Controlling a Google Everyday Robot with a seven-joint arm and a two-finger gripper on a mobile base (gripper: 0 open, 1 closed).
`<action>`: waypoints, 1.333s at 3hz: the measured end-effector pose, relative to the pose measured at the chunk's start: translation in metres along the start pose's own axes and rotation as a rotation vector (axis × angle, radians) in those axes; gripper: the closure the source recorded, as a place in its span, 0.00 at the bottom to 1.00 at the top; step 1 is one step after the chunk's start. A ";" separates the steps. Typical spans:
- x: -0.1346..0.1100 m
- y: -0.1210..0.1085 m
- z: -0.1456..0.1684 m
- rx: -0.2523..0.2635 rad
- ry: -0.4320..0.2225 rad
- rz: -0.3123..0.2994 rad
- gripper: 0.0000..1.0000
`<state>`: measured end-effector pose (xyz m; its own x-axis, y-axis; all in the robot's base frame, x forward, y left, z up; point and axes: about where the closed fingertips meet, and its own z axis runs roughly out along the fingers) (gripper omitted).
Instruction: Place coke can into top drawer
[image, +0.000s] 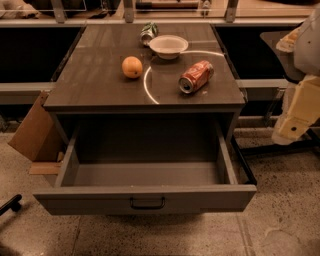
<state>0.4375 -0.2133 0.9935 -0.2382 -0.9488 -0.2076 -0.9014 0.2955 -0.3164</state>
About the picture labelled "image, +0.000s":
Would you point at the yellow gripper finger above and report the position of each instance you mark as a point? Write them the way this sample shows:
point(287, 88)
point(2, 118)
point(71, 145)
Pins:
point(286, 44)
point(300, 110)

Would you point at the red coke can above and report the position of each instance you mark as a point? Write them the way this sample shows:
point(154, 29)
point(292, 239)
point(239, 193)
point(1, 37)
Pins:
point(196, 76)

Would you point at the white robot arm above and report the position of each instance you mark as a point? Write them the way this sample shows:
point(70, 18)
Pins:
point(307, 46)

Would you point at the green soda can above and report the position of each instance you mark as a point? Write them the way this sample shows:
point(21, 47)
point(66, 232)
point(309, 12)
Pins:
point(148, 32)

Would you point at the open top drawer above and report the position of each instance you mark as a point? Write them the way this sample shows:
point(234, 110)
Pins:
point(185, 161)

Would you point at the white bowl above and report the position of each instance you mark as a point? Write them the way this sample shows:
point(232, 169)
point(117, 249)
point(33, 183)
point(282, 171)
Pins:
point(168, 47)

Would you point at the orange fruit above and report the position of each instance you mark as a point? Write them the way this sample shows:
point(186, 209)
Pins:
point(132, 67)

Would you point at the dark wooden cabinet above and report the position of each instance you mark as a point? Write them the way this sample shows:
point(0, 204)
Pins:
point(92, 82)

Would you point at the brown cardboard piece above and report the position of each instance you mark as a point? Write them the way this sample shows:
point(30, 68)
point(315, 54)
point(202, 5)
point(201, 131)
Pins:
point(38, 140)

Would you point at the black chair leg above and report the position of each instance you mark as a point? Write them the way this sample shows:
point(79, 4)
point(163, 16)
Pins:
point(13, 204)

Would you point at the black drawer handle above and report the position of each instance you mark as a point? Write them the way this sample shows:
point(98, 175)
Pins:
point(147, 204)

